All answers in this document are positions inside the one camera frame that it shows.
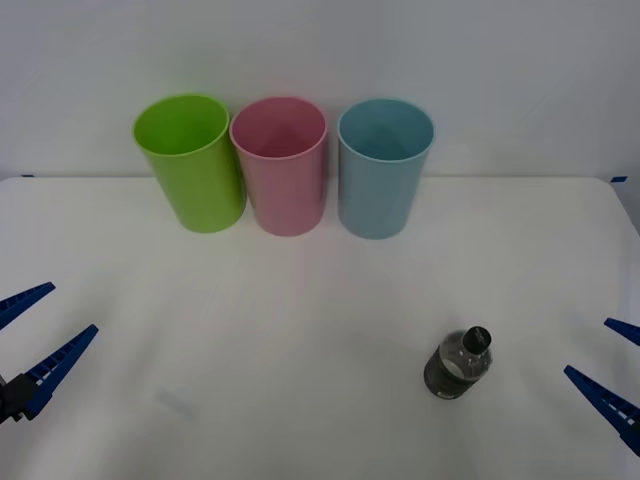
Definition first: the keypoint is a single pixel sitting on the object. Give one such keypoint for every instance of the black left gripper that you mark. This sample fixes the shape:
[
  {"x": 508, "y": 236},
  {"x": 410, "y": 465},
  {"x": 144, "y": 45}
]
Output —
[{"x": 3, "y": 397}]

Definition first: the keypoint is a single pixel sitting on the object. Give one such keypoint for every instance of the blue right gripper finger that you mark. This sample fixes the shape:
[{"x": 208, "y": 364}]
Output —
[
  {"x": 612, "y": 407},
  {"x": 627, "y": 331}
]

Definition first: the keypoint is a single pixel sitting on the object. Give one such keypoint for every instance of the dark plastic bottle black cap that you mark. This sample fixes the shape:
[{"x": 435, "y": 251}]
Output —
[{"x": 452, "y": 372}]

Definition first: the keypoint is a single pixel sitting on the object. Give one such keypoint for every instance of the green plastic bin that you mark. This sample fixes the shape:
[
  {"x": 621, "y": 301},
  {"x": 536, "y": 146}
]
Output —
[{"x": 192, "y": 180}]

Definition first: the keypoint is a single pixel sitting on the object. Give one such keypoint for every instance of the pale blue plastic bin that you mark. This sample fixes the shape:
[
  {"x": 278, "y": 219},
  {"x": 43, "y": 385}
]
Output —
[{"x": 377, "y": 200}]

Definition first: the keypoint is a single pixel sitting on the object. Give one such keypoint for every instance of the pink plastic bin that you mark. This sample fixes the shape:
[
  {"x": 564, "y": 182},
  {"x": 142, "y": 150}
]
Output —
[{"x": 285, "y": 195}]

